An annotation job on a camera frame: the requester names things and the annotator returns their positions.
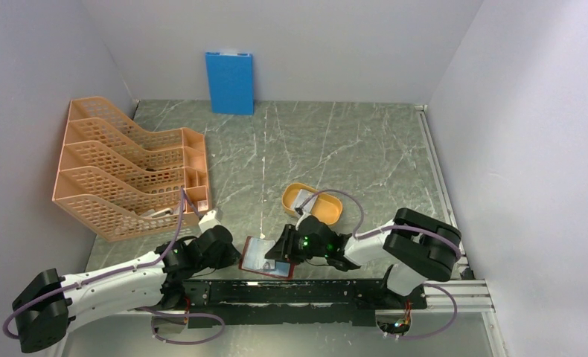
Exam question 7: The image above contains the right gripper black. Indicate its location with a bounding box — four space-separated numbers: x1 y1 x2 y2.
264 224 328 265

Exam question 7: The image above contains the red leather card holder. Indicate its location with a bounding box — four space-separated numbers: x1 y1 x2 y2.
238 236 294 280

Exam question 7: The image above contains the yellow oval tray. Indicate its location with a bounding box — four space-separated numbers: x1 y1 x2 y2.
281 182 343 226

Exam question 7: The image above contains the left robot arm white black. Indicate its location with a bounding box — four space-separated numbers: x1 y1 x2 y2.
3 225 240 353

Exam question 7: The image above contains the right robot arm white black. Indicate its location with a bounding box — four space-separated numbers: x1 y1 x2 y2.
265 208 461 308

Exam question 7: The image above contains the silver VIP credit card stack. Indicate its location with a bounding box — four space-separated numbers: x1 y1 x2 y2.
291 189 316 212

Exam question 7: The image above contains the orange mesh file organizer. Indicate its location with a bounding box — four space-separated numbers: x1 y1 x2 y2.
52 97 214 242

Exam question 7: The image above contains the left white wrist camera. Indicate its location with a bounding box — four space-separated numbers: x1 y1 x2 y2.
198 208 221 233

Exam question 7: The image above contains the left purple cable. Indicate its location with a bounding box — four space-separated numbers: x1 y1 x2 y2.
3 187 204 340

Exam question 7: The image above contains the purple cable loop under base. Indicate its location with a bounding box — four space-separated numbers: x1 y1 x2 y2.
135 305 226 345

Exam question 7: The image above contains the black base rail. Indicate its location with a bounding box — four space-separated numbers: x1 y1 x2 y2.
153 278 427 327

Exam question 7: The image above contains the blue folder against wall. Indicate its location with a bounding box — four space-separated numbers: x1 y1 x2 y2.
205 52 255 115

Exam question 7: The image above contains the aluminium frame rail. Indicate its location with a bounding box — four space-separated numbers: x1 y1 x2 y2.
415 104 470 277

